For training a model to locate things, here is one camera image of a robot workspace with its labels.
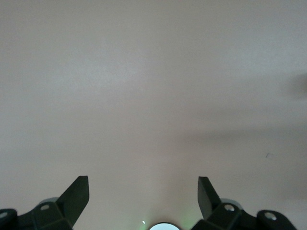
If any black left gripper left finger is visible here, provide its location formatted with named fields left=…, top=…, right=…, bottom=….
left=0, top=176, right=90, bottom=230

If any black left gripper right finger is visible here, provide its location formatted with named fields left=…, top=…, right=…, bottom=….
left=191, top=176, right=295, bottom=230

